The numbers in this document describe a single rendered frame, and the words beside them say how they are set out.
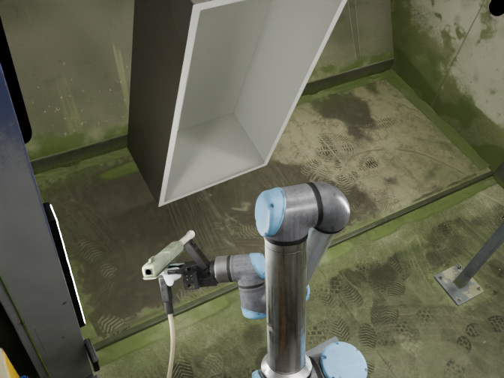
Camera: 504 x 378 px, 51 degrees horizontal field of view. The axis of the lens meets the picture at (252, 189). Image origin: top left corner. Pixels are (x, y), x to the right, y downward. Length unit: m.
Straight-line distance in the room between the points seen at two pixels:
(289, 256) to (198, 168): 1.31
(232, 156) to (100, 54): 0.97
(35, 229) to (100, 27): 1.86
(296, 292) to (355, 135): 2.28
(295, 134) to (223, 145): 0.89
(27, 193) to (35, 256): 0.26
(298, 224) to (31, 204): 0.64
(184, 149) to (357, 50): 1.75
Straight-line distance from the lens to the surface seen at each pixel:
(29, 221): 1.40
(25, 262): 1.53
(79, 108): 3.11
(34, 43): 3.05
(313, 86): 3.75
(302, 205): 1.30
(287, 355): 1.55
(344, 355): 1.70
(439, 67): 3.87
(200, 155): 2.62
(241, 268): 1.77
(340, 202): 1.36
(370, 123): 3.71
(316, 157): 3.36
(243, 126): 2.76
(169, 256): 1.90
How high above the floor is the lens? 2.42
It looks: 50 degrees down
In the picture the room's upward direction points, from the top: 11 degrees clockwise
